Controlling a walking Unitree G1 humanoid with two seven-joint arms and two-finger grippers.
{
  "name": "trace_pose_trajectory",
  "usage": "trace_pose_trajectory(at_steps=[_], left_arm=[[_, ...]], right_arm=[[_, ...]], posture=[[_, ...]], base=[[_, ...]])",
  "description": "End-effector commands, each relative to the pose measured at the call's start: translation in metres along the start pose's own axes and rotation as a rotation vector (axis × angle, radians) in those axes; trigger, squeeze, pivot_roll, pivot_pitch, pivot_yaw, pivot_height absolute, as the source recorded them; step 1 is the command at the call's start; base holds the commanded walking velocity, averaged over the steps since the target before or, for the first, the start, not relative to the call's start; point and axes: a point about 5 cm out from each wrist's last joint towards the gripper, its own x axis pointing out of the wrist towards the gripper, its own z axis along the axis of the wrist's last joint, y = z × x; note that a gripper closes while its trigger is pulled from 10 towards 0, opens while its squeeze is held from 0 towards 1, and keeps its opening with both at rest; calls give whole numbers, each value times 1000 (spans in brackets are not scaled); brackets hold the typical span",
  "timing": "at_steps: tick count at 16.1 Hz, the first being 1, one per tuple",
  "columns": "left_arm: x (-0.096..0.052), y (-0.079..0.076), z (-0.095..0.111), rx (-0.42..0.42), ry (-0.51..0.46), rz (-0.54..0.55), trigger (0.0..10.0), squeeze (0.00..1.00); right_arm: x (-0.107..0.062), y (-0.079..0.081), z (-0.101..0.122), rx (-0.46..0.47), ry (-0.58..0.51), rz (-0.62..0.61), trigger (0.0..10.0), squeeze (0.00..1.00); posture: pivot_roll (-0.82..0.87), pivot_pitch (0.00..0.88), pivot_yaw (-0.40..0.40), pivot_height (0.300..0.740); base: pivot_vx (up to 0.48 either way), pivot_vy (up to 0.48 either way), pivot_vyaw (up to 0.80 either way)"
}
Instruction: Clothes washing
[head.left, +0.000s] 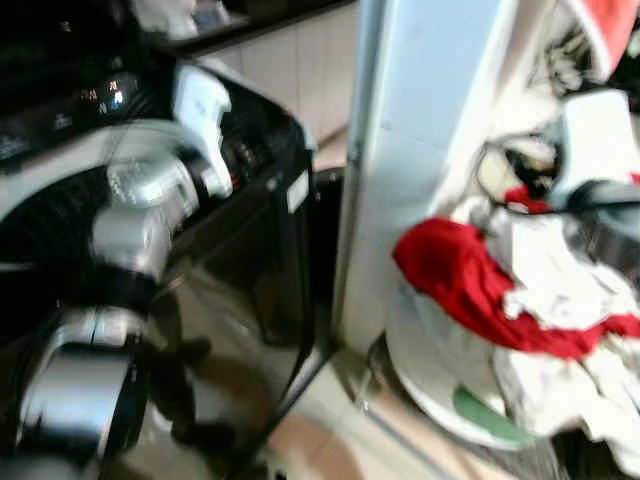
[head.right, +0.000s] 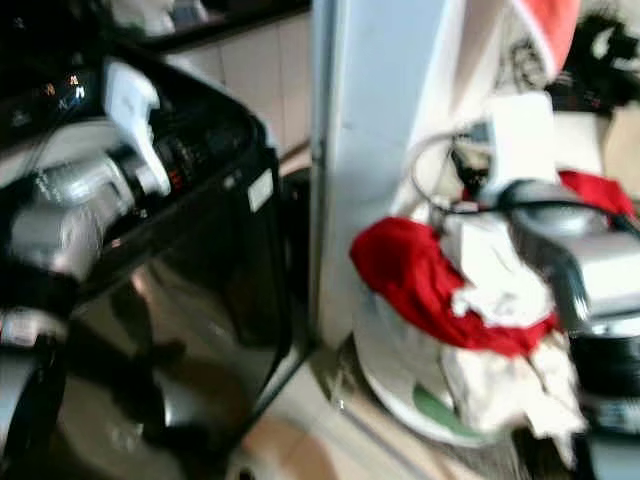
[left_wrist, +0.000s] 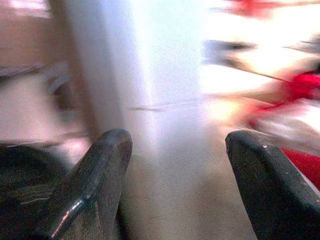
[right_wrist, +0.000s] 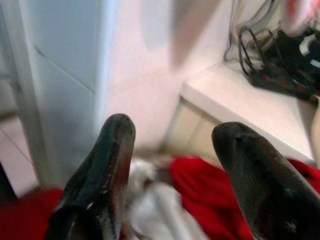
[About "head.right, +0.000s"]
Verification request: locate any white round laundry basket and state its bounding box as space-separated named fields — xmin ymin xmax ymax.
xmin=350 ymin=290 xmax=561 ymax=448

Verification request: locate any black washing machine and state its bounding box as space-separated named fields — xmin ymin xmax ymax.
xmin=0 ymin=42 xmax=309 ymax=480

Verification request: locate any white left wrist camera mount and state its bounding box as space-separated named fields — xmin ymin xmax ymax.
xmin=104 ymin=60 xmax=175 ymax=197

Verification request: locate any large red garment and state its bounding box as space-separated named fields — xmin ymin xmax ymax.
xmin=349 ymin=170 xmax=637 ymax=358

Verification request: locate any white crumpled garment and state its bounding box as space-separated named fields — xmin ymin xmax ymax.
xmin=432 ymin=212 xmax=593 ymax=439

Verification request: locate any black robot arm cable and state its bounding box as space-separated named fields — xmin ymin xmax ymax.
xmin=408 ymin=132 xmax=491 ymax=215

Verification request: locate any hanging red cloth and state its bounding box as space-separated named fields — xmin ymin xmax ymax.
xmin=510 ymin=0 xmax=585 ymax=77

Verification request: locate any small white cloth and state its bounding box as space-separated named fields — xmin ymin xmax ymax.
xmin=110 ymin=0 xmax=211 ymax=37

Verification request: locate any tall white cabinet panel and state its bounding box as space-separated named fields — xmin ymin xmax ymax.
xmin=308 ymin=0 xmax=553 ymax=349

